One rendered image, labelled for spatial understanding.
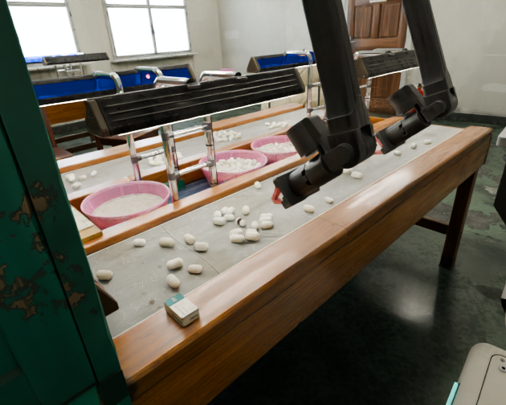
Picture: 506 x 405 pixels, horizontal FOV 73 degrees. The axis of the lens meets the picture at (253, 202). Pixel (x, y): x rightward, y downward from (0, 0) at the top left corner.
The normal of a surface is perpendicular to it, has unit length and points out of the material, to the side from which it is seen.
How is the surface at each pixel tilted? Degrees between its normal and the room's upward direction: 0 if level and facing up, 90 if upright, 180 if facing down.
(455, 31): 91
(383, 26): 90
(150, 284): 0
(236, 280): 0
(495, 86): 90
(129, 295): 0
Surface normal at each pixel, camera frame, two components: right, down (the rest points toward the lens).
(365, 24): -0.66, 0.36
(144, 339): -0.05, -0.90
